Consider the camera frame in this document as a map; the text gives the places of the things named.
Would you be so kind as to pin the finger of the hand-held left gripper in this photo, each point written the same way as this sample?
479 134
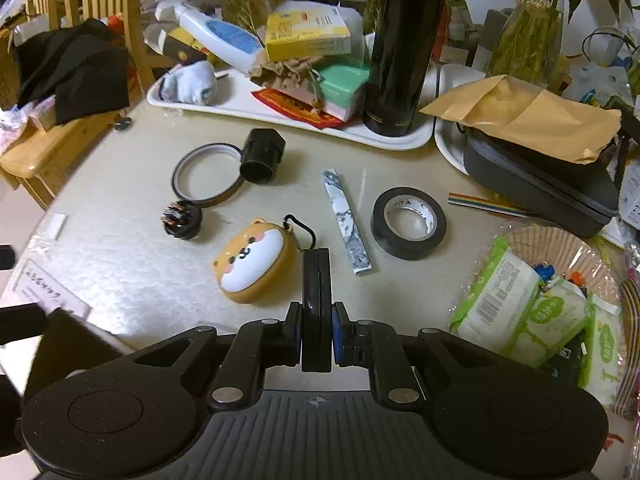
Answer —
6 258
20 322

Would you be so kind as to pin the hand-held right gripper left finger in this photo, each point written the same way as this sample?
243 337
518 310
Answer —
295 332

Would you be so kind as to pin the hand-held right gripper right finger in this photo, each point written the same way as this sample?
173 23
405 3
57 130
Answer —
338 332

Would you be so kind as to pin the black tape roll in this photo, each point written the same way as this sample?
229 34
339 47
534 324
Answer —
385 225

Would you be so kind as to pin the white paper card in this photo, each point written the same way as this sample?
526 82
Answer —
50 292

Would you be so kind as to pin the small white block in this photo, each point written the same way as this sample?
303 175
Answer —
56 226

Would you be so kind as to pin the dog shaped orange case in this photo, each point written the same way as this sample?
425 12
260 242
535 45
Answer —
255 265

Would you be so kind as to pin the wooden chair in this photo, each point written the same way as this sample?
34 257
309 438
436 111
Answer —
35 155

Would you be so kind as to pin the marble patterned bar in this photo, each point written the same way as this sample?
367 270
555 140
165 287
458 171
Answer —
347 225

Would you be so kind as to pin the large green wet wipes pack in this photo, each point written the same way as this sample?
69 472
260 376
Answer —
495 300

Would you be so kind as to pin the small dark clip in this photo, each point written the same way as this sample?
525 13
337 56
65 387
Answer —
123 124

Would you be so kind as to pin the black cylinder adapter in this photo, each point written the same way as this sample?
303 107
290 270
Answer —
262 152

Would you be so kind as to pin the black cloth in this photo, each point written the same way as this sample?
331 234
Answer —
70 70

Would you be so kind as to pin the white tray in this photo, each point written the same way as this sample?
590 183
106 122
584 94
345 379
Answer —
447 145
235 102

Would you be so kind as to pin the red packet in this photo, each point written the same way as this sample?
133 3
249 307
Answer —
295 107

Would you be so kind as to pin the green white box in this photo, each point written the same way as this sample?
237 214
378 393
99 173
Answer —
345 85

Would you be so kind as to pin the dark grey hard case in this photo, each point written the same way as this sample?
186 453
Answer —
540 185

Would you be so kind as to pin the light blue sock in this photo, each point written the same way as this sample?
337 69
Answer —
192 85

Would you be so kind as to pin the brown crumpled paper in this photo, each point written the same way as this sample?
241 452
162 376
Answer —
285 72

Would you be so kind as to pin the black yellow box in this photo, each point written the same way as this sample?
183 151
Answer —
182 50

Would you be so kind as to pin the black thermos bottle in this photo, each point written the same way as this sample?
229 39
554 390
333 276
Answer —
400 60

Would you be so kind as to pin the brown paper envelope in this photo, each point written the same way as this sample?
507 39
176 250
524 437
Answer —
525 115

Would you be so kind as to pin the white blue lotion bottle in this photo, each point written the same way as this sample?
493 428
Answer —
220 35

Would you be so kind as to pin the white carton box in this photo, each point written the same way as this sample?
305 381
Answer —
631 190

